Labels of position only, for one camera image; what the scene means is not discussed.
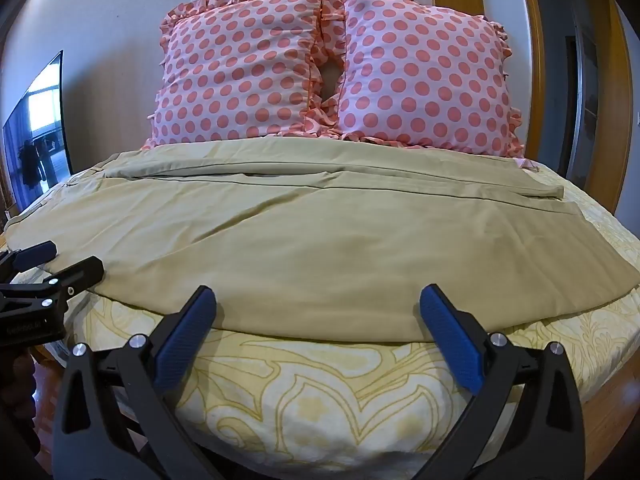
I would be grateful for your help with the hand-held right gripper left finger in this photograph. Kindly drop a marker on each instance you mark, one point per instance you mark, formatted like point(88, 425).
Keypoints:
point(182, 332)

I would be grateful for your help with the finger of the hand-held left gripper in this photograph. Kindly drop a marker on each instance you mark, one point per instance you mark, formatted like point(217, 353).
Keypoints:
point(35, 252)
point(82, 270)

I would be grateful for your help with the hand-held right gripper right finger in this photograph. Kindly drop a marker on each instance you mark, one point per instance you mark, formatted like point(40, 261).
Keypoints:
point(452, 332)

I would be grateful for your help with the flat screen television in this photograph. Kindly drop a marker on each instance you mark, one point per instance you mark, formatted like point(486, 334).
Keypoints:
point(37, 125)

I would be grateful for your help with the yellow patterned bed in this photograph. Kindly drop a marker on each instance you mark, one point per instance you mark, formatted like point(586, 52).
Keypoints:
point(320, 390)

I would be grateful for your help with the polka dot ruffled pillow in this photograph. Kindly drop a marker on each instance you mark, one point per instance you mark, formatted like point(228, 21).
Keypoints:
point(425, 72)
point(235, 67)

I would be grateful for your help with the wooden door frame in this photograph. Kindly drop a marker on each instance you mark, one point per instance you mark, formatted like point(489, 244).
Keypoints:
point(537, 60)

